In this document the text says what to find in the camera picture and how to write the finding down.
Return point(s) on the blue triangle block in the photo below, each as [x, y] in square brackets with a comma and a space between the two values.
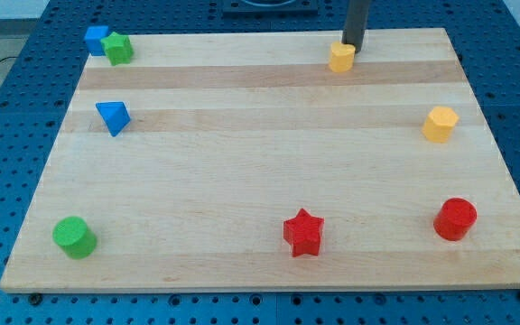
[115, 116]

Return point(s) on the green cylinder block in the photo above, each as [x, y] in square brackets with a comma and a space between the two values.
[74, 237]

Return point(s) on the yellow heart block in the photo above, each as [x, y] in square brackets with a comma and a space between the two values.
[341, 57]

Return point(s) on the blue cube block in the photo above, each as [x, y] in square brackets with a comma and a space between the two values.
[93, 36]

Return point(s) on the wooden board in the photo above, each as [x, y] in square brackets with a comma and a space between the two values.
[232, 133]

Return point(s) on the green star block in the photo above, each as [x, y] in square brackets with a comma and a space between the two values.
[118, 48]

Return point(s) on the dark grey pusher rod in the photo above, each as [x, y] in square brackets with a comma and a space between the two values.
[356, 23]

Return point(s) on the red star block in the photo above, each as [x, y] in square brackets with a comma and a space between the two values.
[303, 233]

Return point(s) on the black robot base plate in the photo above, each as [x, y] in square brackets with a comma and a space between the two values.
[231, 8]

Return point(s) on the red cylinder block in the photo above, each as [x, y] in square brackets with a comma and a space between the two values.
[455, 219]

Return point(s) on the yellow hexagon block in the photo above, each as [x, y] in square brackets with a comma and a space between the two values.
[439, 124]

